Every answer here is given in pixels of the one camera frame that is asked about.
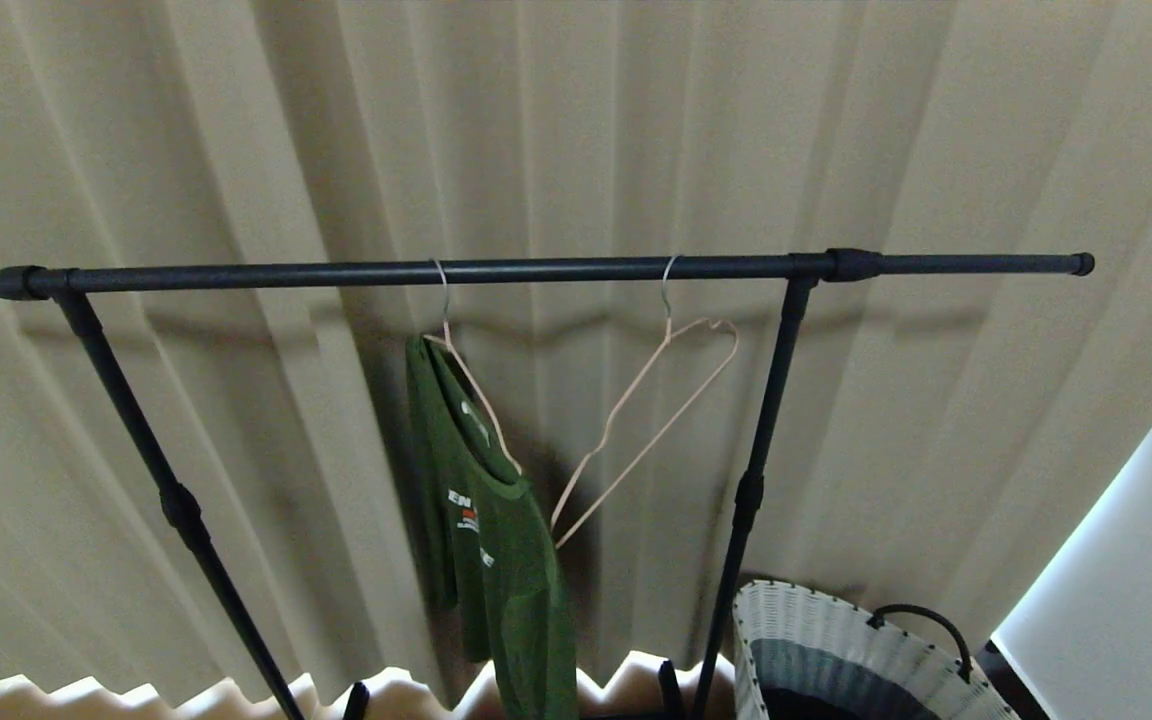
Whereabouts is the green shirt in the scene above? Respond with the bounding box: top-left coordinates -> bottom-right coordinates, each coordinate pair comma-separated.
404,335 -> 579,720

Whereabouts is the black clothes rack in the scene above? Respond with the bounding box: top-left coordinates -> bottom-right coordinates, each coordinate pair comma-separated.
0,248 -> 1097,720

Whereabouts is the white laundry basket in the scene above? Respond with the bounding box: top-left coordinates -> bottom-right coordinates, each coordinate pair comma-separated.
733,580 -> 1022,720

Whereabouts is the beige curtain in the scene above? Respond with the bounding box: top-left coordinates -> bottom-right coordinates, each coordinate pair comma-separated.
0,0 -> 1152,701

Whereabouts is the pink clothes hanger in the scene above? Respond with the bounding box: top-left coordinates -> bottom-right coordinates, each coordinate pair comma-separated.
423,260 -> 524,476
550,255 -> 740,551

